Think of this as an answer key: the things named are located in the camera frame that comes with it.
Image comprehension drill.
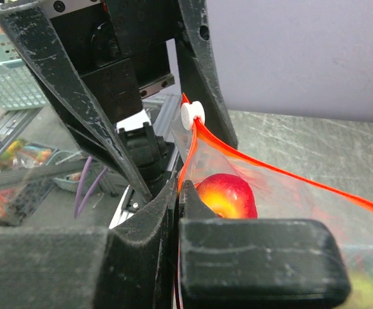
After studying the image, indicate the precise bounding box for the clear zip bag orange zipper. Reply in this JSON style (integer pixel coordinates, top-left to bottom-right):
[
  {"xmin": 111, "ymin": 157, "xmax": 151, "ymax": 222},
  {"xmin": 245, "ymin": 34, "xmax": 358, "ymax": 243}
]
[{"xmin": 172, "ymin": 97, "xmax": 373, "ymax": 308}]

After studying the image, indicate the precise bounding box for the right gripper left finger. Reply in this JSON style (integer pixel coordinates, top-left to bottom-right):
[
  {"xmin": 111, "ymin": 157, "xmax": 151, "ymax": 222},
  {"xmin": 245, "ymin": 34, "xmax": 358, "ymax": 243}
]
[{"xmin": 0, "ymin": 179, "xmax": 177, "ymax": 308}]

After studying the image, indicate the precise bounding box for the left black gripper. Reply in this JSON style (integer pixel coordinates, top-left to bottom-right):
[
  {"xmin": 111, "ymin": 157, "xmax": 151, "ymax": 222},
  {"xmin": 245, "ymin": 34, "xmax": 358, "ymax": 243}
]
[{"xmin": 0, "ymin": 0, "xmax": 238, "ymax": 202}]

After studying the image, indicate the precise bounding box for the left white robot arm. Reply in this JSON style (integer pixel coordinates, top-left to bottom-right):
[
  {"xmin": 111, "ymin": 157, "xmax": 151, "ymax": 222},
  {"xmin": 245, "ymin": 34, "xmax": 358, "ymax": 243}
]
[{"xmin": 0, "ymin": 1, "xmax": 238, "ymax": 201}]

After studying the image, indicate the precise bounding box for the light blue plastic basket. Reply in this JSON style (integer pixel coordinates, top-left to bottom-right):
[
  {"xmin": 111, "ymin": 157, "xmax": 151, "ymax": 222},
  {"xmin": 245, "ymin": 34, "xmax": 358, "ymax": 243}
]
[{"xmin": 0, "ymin": 34, "xmax": 48, "ymax": 111}]

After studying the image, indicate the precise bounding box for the red pomegranate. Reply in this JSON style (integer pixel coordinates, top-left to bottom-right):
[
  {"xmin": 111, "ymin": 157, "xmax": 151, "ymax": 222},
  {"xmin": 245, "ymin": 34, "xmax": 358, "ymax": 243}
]
[{"xmin": 196, "ymin": 173, "xmax": 258, "ymax": 219}]

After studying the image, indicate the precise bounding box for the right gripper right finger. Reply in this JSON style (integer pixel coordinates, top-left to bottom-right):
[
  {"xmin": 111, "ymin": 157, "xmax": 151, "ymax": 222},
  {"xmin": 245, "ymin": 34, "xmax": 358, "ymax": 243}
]
[{"xmin": 177, "ymin": 181, "xmax": 351, "ymax": 308}]

